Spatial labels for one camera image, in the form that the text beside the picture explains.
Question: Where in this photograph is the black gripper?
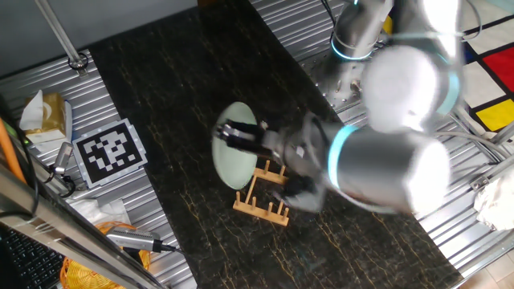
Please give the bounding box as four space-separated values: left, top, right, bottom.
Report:
214 120 288 161

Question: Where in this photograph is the pale green dish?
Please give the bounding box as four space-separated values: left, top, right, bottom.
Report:
211 101 259 191

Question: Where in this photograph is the wooden dish rack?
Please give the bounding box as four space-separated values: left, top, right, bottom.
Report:
232 159 291 227

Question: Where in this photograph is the black marble table mat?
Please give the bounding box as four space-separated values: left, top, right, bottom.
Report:
87 0 465 289

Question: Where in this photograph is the black white marker board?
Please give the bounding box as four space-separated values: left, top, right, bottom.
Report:
71 117 149 189

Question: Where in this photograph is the white plastic bag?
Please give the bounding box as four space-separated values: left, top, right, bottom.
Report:
66 198 132 226

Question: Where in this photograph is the gold tissue box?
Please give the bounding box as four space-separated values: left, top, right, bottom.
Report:
18 89 67 145

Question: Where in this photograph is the thin metal pole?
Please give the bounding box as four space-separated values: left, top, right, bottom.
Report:
34 0 89 77

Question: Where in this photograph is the yellow wicker basket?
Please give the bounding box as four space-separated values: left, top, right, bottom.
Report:
59 221 152 289

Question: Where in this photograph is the orange tube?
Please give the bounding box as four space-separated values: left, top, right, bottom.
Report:
0 118 27 185

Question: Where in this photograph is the black keyboard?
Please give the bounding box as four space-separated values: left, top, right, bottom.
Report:
0 226 65 289

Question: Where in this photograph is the white crumpled cloth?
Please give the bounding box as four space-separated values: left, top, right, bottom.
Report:
473 168 514 232

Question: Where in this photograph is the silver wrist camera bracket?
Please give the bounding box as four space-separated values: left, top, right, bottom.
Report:
275 174 326 214

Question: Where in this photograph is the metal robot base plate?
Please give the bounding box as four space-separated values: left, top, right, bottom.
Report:
299 50 374 113

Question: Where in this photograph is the black camera cable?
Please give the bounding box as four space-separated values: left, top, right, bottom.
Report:
0 94 39 220

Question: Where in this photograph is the large aluminium frame beam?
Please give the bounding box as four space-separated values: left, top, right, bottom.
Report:
0 164 169 289

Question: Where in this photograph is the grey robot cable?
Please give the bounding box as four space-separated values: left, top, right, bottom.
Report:
433 130 511 160

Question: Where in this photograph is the aluminium frame strut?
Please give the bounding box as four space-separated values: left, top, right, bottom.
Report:
469 156 514 192

